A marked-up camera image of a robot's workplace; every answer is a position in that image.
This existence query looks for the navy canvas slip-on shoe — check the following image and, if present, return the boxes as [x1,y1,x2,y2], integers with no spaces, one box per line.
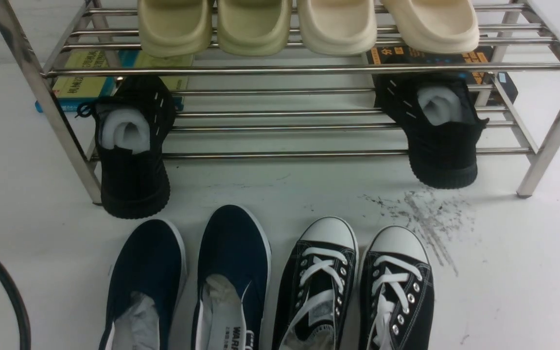
[98,218,187,350]

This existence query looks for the stainless steel shoe rack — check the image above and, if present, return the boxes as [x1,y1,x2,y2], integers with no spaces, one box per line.
[0,0,560,206]

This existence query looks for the black white lace-up sneaker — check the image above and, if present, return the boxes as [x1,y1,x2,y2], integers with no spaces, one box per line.
[271,216,359,350]

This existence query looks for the black knit sneaker left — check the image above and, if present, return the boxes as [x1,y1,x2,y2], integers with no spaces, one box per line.
[76,75,177,219]

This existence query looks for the black knit sneaker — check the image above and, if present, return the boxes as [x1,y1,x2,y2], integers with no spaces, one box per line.
[374,72,489,189]
[76,75,177,219]

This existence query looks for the cream foam slipper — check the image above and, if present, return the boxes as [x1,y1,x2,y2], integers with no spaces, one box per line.
[380,0,480,54]
[296,0,377,56]

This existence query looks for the black orange book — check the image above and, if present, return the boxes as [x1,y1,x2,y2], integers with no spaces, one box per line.
[362,46,518,106]

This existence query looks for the black knit sneaker right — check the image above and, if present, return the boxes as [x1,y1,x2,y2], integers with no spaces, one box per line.
[374,72,489,189]

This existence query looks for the olive green foam slipper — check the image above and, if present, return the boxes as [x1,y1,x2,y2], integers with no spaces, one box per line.
[137,0,215,58]

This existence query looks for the yellow green book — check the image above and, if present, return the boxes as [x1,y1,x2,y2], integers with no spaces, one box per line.
[52,50,194,112]

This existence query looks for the black cable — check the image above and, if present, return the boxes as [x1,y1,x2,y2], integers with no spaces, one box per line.
[0,236,32,350]

